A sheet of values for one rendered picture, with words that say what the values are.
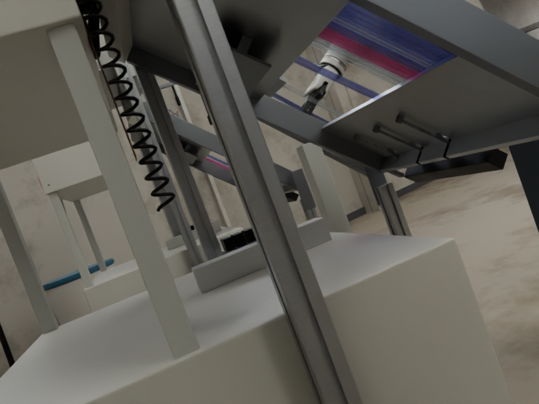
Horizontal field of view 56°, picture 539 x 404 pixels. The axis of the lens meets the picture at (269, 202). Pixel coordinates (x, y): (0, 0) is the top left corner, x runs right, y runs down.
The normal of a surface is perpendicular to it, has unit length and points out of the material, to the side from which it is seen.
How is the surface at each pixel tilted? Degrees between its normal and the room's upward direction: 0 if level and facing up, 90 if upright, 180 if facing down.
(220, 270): 90
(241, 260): 90
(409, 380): 90
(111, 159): 90
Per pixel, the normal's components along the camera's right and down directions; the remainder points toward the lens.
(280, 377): 0.23, -0.04
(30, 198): 0.52, -0.15
